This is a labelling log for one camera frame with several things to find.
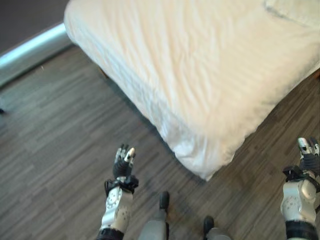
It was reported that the white pillow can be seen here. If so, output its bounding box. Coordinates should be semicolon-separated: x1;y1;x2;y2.
263;0;320;29

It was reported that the light baseboard strip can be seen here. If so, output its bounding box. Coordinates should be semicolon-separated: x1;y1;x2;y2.
0;22;73;88

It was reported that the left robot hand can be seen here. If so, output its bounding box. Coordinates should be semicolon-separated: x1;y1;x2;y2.
112;143;137;178

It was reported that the left silver robot leg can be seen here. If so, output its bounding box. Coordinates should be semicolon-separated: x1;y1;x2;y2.
137;191;171;240

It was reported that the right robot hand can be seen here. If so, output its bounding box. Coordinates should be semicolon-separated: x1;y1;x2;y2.
296;136;320;173

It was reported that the white bed duvet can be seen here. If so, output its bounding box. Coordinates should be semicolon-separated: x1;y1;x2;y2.
63;0;320;181

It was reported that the silver robot leg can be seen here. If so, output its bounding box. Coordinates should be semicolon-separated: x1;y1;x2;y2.
202;215;231;240
137;191;171;240

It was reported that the right silver robot leg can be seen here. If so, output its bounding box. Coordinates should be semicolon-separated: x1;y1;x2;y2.
202;215;231;240

